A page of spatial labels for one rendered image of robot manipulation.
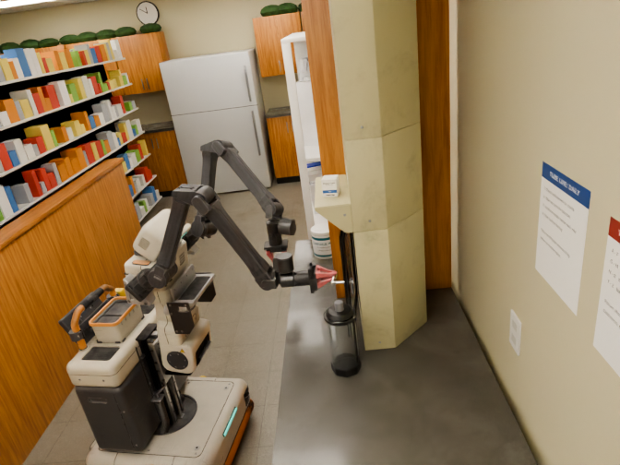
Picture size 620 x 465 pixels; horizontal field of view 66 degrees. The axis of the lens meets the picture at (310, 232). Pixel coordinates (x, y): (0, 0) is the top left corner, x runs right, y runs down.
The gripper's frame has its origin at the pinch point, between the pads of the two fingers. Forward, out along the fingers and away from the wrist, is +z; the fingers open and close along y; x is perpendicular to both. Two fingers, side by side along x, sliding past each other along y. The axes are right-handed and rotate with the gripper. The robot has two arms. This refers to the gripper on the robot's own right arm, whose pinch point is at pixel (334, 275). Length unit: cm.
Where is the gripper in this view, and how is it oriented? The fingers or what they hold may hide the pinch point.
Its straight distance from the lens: 174.8
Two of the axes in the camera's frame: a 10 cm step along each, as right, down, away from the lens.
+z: 9.9, -1.0, -0.7
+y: -1.2, -9.1, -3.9
